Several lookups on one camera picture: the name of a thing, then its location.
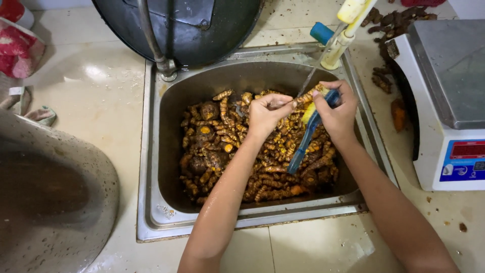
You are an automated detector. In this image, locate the person's right hand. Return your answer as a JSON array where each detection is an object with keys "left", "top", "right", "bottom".
[{"left": 312, "top": 80, "right": 359, "bottom": 142}]

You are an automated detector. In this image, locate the person's left hand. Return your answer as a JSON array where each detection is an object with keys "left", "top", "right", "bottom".
[{"left": 248, "top": 93, "right": 298, "bottom": 142}]

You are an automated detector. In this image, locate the single turmeric root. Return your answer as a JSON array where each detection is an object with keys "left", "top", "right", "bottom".
[{"left": 293, "top": 84, "right": 325, "bottom": 105}]

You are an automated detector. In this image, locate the blue brush with yellow bristles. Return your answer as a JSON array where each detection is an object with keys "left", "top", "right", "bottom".
[{"left": 287, "top": 88, "right": 342, "bottom": 175}]

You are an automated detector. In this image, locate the heap of turmeric roots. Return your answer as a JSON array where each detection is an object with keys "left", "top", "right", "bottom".
[{"left": 179, "top": 89, "right": 340, "bottom": 206}]

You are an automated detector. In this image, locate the orange turmeric piece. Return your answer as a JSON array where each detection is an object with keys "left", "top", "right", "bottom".
[{"left": 390, "top": 98, "right": 407, "bottom": 133}]

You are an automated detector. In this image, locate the stainless steel sink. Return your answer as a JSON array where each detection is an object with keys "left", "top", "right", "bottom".
[{"left": 136, "top": 42, "right": 399, "bottom": 243}]

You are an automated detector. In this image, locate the white digital scale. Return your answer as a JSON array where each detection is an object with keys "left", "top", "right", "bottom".
[{"left": 386, "top": 19, "right": 485, "bottom": 192}]

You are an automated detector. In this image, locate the pile of dark dried roots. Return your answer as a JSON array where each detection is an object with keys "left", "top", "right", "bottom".
[{"left": 360, "top": 6, "right": 439, "bottom": 95}]

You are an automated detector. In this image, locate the black wok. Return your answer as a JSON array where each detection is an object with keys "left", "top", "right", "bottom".
[{"left": 91, "top": 0, "right": 266, "bottom": 70}]

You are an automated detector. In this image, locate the red object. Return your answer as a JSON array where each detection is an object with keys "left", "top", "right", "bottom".
[{"left": 400, "top": 0, "right": 448, "bottom": 8}]

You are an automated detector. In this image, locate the metal faucet pipe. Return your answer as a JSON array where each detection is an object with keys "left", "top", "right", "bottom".
[{"left": 136, "top": 0, "right": 179, "bottom": 82}]

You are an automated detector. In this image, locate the large metal basin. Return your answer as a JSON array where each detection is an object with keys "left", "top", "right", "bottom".
[{"left": 0, "top": 108, "right": 121, "bottom": 273}]

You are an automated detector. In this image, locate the grey green rag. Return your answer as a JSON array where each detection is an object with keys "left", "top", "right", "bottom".
[{"left": 0, "top": 85, "right": 58, "bottom": 127}]

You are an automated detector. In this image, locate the red and white cloth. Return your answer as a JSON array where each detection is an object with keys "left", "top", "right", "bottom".
[{"left": 0, "top": 17, "right": 46, "bottom": 79}]

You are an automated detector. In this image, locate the red and white container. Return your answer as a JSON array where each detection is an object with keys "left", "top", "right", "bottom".
[{"left": 0, "top": 0, "right": 35, "bottom": 30}]

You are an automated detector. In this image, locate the cream plastic tap blue handle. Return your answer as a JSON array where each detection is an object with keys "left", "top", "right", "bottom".
[{"left": 309, "top": 0, "right": 379, "bottom": 71}]

